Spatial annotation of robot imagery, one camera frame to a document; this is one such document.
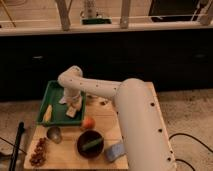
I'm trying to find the dark brown bowl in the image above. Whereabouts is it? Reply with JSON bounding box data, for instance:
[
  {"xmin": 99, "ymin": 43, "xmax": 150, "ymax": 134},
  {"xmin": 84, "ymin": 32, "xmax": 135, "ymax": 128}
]
[{"xmin": 77, "ymin": 130, "xmax": 104, "ymax": 159}]

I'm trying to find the yellow corn cob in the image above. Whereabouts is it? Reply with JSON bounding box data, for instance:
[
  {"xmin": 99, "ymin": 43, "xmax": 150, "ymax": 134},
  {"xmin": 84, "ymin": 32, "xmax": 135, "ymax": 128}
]
[{"xmin": 43, "ymin": 105, "xmax": 52, "ymax": 122}]

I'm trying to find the blue sponge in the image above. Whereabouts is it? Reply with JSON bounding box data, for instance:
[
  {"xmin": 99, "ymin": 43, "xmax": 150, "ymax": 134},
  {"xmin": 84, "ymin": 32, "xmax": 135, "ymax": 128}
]
[{"xmin": 104, "ymin": 141, "xmax": 125, "ymax": 162}]

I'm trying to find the green cucumber piece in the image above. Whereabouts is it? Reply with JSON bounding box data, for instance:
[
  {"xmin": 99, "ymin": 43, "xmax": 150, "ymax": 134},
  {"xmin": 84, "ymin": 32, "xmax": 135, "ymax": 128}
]
[{"xmin": 82, "ymin": 138, "xmax": 103, "ymax": 151}]

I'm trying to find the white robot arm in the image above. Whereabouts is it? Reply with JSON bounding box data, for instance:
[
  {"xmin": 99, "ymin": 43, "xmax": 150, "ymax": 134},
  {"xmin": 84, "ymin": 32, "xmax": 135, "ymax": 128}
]
[{"xmin": 58, "ymin": 66, "xmax": 177, "ymax": 171}]

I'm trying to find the black pole stand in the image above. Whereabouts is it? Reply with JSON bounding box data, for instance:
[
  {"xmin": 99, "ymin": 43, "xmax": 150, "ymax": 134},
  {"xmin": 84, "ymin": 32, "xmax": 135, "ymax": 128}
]
[{"xmin": 9, "ymin": 122, "xmax": 25, "ymax": 171}]

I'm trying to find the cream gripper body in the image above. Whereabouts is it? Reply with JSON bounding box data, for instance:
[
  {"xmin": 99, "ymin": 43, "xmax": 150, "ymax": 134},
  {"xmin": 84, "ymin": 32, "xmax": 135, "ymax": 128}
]
[{"xmin": 64, "ymin": 88, "xmax": 82, "ymax": 110}]

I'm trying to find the orange fruit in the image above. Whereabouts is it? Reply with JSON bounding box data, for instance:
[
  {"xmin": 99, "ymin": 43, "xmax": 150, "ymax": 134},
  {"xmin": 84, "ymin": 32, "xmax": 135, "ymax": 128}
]
[{"xmin": 81, "ymin": 116, "xmax": 95, "ymax": 129}]

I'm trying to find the wooden post right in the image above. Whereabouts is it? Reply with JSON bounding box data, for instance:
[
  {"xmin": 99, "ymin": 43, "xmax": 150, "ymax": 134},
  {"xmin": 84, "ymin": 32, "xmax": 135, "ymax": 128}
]
[{"xmin": 120, "ymin": 0, "xmax": 131, "ymax": 29}]

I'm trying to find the black floor cable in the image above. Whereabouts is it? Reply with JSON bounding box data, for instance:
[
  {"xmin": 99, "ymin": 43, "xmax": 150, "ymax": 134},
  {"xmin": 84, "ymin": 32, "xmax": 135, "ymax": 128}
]
[{"xmin": 168, "ymin": 132, "xmax": 213, "ymax": 171}]

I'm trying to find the wooden post left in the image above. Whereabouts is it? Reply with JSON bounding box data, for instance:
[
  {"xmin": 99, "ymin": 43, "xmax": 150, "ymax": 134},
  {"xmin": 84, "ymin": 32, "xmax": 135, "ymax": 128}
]
[{"xmin": 55, "ymin": 0, "xmax": 70, "ymax": 31}]

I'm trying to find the green base bottle object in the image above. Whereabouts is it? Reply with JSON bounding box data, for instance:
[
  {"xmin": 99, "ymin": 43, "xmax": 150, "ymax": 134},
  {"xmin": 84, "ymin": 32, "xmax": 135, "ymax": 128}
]
[{"xmin": 81, "ymin": 0, "xmax": 111, "ymax": 25}]

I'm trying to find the wooden post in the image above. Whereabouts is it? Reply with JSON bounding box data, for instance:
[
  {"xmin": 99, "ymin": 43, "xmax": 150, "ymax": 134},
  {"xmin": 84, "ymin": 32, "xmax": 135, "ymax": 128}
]
[
  {"xmin": 55, "ymin": 0, "xmax": 70, "ymax": 31},
  {"xmin": 120, "ymin": 0, "xmax": 131, "ymax": 29}
]

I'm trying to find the grey folded cloth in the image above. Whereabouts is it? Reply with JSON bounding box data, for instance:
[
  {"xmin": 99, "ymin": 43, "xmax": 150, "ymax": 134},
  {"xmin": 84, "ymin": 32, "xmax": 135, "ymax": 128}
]
[{"xmin": 59, "ymin": 97, "xmax": 67, "ymax": 104}]

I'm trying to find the small metal cup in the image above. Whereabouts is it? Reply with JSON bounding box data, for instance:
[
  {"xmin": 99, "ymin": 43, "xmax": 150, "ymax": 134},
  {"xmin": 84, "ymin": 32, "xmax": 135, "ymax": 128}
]
[{"xmin": 47, "ymin": 127, "xmax": 62, "ymax": 144}]

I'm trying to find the black monitor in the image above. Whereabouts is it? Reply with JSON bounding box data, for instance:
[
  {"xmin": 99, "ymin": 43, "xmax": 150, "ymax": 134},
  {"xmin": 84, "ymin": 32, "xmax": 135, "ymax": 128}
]
[{"xmin": 149, "ymin": 0, "xmax": 199, "ymax": 22}]

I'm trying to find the green plastic tray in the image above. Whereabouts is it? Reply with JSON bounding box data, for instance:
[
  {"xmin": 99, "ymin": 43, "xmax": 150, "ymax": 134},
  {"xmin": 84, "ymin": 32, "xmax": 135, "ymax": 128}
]
[{"xmin": 37, "ymin": 80, "xmax": 86, "ymax": 127}]

